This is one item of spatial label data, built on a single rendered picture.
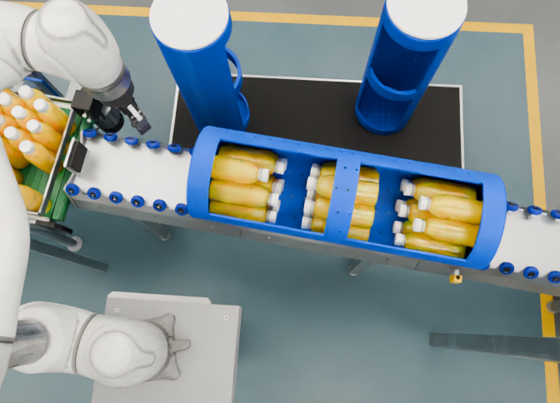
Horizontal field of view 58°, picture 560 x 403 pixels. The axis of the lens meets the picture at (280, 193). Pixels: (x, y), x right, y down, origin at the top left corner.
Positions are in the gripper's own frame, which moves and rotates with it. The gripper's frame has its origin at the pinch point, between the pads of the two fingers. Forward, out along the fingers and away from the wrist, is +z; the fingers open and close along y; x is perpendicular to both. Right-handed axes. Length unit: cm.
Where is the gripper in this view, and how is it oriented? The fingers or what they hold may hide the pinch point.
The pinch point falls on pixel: (140, 123)
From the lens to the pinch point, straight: 121.1
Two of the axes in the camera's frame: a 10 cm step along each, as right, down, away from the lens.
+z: 0.3, 2.6, 9.6
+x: -7.4, 6.5, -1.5
